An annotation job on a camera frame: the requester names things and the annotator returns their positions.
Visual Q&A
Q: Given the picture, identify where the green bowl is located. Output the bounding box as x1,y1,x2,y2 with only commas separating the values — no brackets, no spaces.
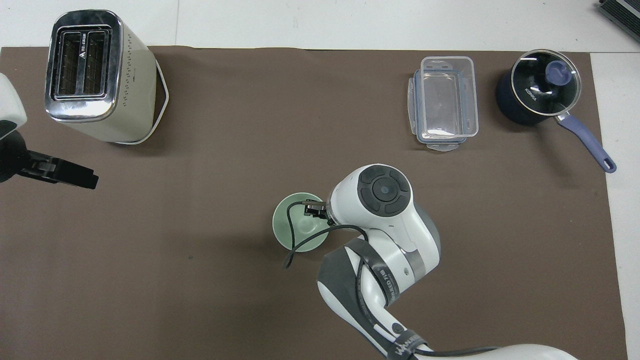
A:
272,192,333,253

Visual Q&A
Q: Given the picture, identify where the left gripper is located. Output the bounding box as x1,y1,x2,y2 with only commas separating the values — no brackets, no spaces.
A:
0,130,50,185

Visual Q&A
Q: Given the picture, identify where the cream and chrome toaster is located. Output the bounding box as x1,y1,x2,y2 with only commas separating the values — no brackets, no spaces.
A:
44,9,170,146

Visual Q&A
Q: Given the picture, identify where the black cable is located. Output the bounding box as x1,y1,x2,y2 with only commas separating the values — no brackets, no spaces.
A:
283,198,371,270

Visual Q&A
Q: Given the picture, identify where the glass lid with blue knob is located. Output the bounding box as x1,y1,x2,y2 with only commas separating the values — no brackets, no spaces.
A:
510,49,583,118

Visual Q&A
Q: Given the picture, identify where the clear plastic food container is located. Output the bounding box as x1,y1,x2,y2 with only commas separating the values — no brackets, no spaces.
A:
407,55,480,153

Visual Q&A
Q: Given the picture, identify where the black stand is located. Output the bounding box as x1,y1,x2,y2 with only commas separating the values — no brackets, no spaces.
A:
597,0,640,29

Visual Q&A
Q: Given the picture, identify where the dark blue saucepan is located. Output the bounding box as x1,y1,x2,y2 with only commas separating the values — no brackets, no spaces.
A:
495,49,618,174

